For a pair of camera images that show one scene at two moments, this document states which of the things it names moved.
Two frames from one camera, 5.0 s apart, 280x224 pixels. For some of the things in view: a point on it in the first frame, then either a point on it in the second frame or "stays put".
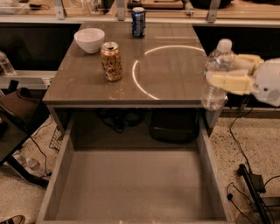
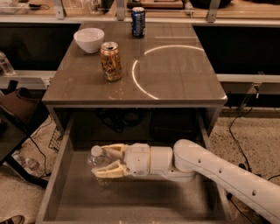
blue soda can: [138, 22] stays put
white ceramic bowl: [90, 38] stays put
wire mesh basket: [56, 140] stays put
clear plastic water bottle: [222, 59] -> [99, 159]
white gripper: [268, 80] -> [136, 158]
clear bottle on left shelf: [6, 65] stays put
